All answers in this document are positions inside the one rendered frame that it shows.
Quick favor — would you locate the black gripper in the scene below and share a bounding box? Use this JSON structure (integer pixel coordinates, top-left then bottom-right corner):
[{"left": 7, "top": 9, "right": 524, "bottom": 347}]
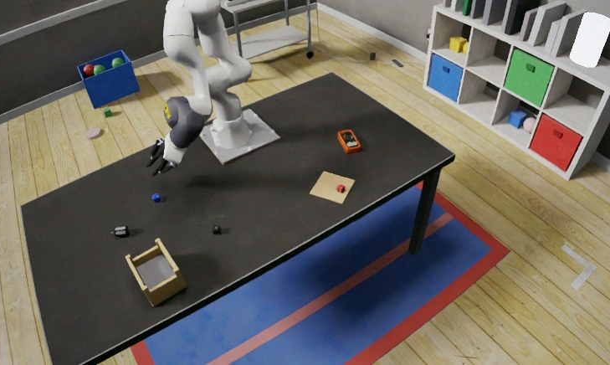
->
[{"left": 146, "top": 138, "right": 177, "bottom": 176}]

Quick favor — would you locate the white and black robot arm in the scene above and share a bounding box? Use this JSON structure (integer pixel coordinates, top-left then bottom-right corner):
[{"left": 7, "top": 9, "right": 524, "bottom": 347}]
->
[{"left": 163, "top": 0, "right": 253, "bottom": 164}]

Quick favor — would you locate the beige flat mat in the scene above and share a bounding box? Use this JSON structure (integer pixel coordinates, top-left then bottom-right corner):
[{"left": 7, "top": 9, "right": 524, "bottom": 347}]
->
[{"left": 310, "top": 172, "right": 355, "bottom": 204}]

